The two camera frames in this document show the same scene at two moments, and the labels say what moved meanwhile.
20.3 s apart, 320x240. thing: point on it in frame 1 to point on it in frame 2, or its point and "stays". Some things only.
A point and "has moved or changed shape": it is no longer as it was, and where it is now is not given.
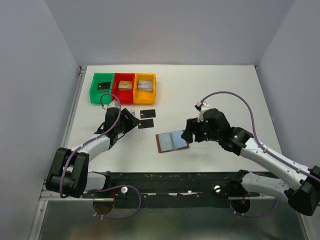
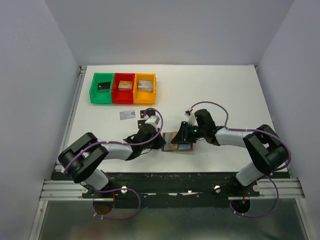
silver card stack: (145, 85) stays
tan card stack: (125, 85) stays
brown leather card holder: (169, 141) has moved or changed shape
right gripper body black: (202, 132) stays
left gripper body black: (118, 128) to (155, 144)
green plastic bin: (96, 96) stays
